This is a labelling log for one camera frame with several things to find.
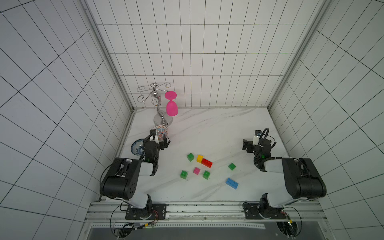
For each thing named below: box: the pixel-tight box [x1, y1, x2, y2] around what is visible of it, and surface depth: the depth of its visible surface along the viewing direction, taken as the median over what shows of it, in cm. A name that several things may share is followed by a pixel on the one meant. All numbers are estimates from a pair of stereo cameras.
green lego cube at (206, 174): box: [202, 170, 211, 180], surface depth 85 cm
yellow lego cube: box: [196, 154, 203, 164], surface depth 90 cm
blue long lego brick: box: [225, 177, 239, 190], surface depth 83 cm
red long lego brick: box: [201, 158, 213, 169], surface depth 91 cm
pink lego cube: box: [193, 167, 201, 176], surface depth 87 cm
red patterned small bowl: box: [152, 125, 169, 143], surface depth 105 cm
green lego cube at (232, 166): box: [228, 162, 236, 171], surface depth 89 cm
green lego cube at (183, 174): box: [180, 170, 188, 180], surface depth 85 cm
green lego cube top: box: [187, 152, 195, 162], surface depth 91 cm
